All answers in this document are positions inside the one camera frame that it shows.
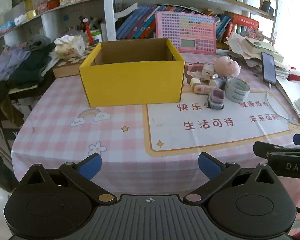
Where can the white green jar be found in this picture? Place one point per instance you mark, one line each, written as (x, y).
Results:
(97, 36)

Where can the pink learning tablet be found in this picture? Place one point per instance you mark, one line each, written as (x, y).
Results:
(185, 30)

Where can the bundle of pens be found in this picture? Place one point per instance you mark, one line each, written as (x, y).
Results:
(95, 23)

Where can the wooden chessboard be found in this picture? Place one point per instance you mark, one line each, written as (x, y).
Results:
(70, 66)

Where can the red box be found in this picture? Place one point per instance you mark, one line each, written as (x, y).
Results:
(245, 23)

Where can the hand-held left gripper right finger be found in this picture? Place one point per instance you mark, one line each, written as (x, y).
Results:
(210, 166)

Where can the pink plush toy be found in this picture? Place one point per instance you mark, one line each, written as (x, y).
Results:
(227, 67)

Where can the yellow cardboard box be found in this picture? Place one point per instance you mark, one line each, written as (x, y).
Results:
(130, 85)

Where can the grey glitter bottle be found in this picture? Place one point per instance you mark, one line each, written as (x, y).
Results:
(217, 82)

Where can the red plush toy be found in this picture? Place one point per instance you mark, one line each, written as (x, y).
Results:
(298, 78)

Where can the white charger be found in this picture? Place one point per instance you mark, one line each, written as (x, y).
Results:
(207, 70)

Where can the white bookshelf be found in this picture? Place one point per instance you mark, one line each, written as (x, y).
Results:
(108, 10)

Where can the small white plastic item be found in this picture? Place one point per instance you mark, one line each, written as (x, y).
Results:
(195, 82)

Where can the pink white correction tape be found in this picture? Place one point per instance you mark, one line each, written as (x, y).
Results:
(202, 89)

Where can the red toy pen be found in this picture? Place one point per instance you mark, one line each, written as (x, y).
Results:
(88, 32)

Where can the stack of papers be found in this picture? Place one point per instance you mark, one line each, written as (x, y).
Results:
(250, 47)

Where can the grey tape roll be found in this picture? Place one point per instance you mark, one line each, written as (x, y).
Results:
(240, 94)

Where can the black smartphone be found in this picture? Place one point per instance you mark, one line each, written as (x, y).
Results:
(268, 68)

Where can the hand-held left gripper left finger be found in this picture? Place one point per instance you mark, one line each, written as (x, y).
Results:
(91, 166)

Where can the row of blue books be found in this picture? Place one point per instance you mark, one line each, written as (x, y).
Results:
(137, 25)

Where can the pile of clothes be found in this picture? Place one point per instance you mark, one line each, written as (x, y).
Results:
(32, 65)

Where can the floral tissue pack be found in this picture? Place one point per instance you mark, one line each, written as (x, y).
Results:
(70, 48)

